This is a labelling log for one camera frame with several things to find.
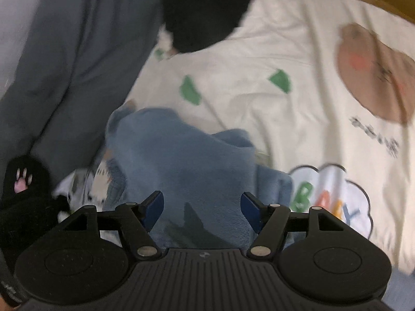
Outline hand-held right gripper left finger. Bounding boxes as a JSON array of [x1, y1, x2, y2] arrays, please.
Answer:
[[60, 190, 164, 261]]

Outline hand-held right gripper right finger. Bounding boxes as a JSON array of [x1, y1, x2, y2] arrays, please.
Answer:
[[241, 192, 354, 261]]

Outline blue denim jeans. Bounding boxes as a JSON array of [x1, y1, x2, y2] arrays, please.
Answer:
[[104, 107, 294, 250]]

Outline white printed cloth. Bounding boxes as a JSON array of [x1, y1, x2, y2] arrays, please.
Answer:
[[53, 159, 127, 216]]

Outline cream printed bed sheet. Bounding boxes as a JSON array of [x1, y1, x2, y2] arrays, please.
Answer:
[[123, 0, 415, 276]]

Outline black paw-print fuzzy cloth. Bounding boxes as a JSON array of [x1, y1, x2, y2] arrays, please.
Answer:
[[0, 155, 70, 266]]

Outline grey garment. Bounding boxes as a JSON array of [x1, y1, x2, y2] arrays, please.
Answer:
[[0, 0, 169, 182]]

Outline black garment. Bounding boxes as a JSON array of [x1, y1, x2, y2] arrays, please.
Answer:
[[162, 0, 257, 54]]

